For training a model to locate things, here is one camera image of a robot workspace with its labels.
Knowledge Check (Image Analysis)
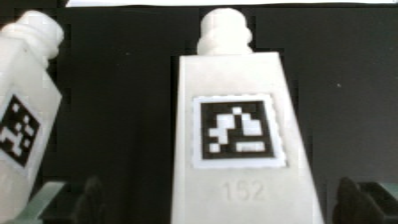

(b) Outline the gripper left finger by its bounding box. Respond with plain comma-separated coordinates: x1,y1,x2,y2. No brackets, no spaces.
24,177,106,224

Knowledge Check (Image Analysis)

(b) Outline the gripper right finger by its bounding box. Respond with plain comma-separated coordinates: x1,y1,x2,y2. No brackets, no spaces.
335,177,398,224

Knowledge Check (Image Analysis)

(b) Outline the white stool leg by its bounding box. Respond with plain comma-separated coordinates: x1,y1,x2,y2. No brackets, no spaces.
171,8,324,224
0,10,65,223

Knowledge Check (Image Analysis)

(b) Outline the white marker sheet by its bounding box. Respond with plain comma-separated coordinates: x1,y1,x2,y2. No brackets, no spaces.
67,0,398,7

